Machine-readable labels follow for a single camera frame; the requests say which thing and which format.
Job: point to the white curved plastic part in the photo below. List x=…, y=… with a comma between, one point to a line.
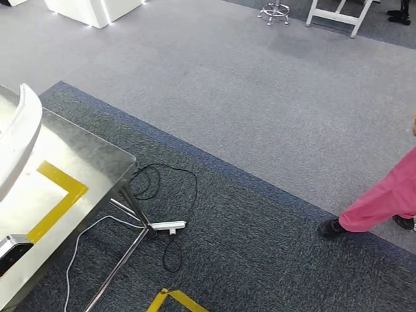
x=16, y=142

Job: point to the steel workbench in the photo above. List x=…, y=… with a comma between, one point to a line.
x=81, y=150

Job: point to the white power strip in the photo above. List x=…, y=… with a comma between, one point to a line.
x=165, y=225

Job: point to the yellow floor tape outline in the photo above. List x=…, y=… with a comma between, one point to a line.
x=188, y=301

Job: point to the chrome stool base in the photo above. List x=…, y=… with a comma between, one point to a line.
x=274, y=9

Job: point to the yellow tape square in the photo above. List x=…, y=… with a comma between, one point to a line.
x=62, y=206

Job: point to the white display stand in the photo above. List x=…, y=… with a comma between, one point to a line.
x=90, y=10

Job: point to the person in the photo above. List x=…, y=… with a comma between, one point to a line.
x=383, y=198

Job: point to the white table frame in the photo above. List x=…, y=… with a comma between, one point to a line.
x=334, y=16

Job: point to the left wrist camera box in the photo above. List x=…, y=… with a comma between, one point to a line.
x=13, y=254

